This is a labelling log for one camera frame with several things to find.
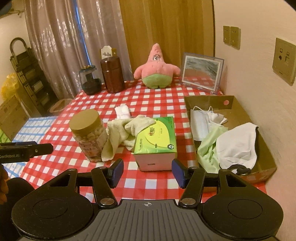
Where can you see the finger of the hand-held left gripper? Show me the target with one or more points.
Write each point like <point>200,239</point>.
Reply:
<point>41,149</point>

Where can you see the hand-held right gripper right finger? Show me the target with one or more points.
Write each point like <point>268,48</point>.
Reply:
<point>178,172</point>

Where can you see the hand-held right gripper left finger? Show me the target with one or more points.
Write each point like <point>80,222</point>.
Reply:
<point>118,171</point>

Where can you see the light green cloth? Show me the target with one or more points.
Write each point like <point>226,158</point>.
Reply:
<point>208,148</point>

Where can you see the white face mask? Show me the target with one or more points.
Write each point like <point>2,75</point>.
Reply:
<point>198,125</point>

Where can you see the white cloth with black trim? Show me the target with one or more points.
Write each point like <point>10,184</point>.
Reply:
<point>235,146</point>

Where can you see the small white cloth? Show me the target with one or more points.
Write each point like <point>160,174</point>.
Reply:
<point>217,119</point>

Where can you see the cardboard box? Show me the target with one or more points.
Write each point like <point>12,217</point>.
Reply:
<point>240,109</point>

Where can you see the person's left hand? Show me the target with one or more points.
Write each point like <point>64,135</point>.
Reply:
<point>3,185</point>

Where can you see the green package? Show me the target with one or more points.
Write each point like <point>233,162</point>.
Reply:
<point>3,136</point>

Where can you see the blue checkered mat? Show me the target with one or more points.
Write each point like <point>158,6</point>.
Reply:
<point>30,129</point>

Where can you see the person's dark clothing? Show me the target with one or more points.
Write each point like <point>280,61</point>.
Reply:
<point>13,192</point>

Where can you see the cream towel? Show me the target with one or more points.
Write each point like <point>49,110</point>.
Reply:
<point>118,132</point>

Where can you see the green tissue box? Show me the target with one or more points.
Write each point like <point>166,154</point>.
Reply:
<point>157,139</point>

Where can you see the stacked cardboard carton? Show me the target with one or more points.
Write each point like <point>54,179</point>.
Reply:
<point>11,115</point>

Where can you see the plastic jar with tan lid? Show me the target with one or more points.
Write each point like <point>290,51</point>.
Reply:
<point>89,139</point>

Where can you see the woven basket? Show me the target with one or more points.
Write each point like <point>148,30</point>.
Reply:
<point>60,106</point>

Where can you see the white rolled cloth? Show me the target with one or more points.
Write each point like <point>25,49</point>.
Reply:
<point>122,111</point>

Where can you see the yellow plastic bag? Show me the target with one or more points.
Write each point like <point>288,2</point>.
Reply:
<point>10,85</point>

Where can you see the red checkered tablecloth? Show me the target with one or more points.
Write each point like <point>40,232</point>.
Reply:
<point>157,104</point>

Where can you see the dark folding rack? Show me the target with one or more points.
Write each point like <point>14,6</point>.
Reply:
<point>32,76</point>

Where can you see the glass jar with dark contents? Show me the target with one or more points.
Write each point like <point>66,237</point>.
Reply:
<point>91,87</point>

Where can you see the brown wooden canister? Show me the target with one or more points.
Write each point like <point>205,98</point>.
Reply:
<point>112,76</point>

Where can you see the pink starfish plush toy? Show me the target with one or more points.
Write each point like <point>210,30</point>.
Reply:
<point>157,69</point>

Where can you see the sheer patterned curtain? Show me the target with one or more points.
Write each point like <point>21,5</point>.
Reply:
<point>57,34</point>

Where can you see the white wooden holder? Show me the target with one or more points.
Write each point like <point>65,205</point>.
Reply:
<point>107,51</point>

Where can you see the wooden door panel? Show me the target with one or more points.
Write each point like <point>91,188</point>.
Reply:
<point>173,27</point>

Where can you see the clear picture frame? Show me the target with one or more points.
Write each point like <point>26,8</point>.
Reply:
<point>201,71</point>

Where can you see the beige wall switch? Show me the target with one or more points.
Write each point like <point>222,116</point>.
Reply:
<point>235,37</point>
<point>226,34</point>

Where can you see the beige wall socket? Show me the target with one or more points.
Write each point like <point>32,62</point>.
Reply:
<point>284,62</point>

